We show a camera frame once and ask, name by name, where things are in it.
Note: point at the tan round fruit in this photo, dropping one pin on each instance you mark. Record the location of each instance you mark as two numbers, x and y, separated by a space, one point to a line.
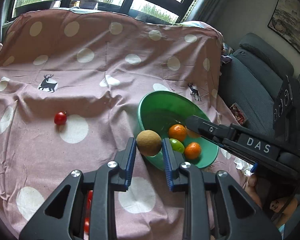
149 143

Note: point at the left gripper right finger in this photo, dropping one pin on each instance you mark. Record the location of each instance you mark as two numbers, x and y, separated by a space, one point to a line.
215 204

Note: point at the orange mandarin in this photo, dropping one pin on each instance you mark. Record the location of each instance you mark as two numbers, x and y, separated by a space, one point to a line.
178 132
192 151

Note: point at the green lime fruit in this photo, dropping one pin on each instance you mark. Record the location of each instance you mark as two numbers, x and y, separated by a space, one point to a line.
177 145

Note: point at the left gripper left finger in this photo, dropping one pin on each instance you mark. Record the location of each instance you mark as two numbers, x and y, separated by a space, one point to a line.
84 202

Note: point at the green plastic bowl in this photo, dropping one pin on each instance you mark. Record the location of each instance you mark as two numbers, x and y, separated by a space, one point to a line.
165 113

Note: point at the far red cherry tomato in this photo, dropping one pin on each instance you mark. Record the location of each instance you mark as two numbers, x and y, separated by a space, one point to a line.
60 118

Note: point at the framed landscape picture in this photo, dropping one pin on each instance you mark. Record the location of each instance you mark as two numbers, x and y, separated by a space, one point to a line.
285 22

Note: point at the pink polka dot cloth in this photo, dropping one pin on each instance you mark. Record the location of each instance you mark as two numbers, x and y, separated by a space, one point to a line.
96 67

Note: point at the snack packet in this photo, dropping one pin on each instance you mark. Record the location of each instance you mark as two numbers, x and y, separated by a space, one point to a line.
238 114

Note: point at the person's right hand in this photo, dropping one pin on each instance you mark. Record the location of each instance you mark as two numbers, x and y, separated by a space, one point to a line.
275 205

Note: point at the grey armchair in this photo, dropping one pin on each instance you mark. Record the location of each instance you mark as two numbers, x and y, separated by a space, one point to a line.
252 80

